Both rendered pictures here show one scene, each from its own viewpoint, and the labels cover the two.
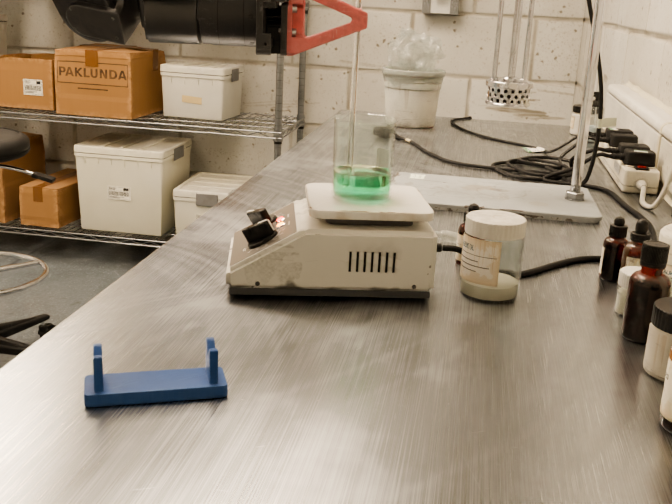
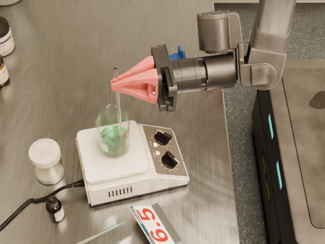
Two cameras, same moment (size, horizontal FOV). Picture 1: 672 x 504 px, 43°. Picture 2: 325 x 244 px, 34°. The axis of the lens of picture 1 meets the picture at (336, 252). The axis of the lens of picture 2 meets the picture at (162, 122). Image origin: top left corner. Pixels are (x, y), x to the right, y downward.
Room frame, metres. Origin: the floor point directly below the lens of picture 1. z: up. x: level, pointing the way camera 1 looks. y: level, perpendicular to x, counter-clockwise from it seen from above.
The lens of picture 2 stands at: (1.41, -0.04, 1.67)
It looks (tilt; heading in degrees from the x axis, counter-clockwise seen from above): 53 degrees down; 169
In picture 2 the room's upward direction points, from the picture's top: 1 degrees clockwise
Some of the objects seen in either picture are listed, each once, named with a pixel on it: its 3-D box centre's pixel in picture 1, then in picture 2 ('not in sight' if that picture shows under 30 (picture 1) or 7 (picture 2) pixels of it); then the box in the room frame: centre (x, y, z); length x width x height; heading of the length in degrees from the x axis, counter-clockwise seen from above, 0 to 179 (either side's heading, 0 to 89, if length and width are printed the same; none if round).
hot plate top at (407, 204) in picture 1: (366, 201); (112, 151); (0.84, -0.03, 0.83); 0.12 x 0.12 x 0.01; 5
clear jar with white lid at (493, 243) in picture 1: (492, 255); (47, 162); (0.82, -0.16, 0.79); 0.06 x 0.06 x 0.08
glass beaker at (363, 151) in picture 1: (363, 160); (113, 133); (0.83, -0.02, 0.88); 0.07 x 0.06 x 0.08; 178
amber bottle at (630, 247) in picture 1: (637, 255); not in sight; (0.85, -0.31, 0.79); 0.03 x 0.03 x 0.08
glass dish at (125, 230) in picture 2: not in sight; (117, 230); (0.97, -0.04, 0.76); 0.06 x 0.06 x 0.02
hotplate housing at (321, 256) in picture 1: (338, 242); (126, 160); (0.84, 0.00, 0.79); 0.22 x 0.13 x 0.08; 95
